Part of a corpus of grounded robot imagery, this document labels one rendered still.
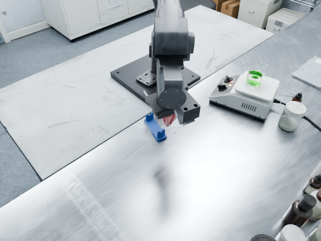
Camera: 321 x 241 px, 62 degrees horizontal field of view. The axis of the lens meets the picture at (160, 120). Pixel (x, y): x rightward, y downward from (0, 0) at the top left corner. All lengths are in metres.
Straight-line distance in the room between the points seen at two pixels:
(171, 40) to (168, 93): 0.10
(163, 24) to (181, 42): 0.05
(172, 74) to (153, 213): 0.35
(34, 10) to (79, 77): 2.57
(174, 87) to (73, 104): 0.53
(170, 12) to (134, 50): 0.66
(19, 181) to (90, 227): 1.36
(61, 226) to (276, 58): 1.03
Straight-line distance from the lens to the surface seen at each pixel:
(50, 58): 3.08
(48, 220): 0.73
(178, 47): 0.55
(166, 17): 0.57
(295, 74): 1.18
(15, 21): 3.59
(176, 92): 0.53
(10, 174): 2.08
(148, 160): 0.77
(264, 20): 3.25
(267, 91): 0.91
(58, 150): 0.85
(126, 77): 1.02
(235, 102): 0.91
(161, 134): 0.81
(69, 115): 0.94
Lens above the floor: 1.52
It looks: 45 degrees down
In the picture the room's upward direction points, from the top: straight up
